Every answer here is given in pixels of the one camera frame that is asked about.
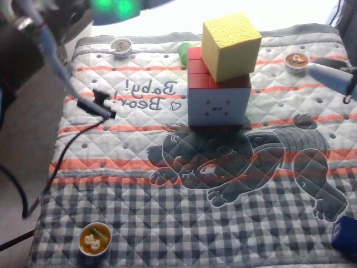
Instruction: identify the black cable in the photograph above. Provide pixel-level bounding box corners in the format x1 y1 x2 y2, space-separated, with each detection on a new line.
0 231 36 252
0 161 30 219
27 116 108 214

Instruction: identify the grey quilt with printed bear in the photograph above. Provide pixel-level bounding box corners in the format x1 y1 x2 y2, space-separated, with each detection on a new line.
26 24 357 268

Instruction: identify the toy bowl with egg soup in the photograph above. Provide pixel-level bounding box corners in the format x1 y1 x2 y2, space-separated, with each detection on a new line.
284 52 310 75

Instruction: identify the yellow cube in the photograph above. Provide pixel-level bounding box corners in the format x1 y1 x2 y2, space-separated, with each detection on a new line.
201 11 262 84

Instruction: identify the Rubik's cube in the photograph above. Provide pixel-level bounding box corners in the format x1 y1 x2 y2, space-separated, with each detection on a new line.
186 46 252 128

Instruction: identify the toy bowl with orange soup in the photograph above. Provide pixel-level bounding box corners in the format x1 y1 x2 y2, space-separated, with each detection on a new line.
78 222 112 258

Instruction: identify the dark blue box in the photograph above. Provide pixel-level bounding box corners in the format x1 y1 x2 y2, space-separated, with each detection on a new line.
330 215 357 256

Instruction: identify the green toy cylinder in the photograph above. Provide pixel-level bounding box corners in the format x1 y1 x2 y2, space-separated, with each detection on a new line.
177 41 195 67

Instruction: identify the white toy bowl with spoon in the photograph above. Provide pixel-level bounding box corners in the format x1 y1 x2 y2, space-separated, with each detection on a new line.
109 37 133 60

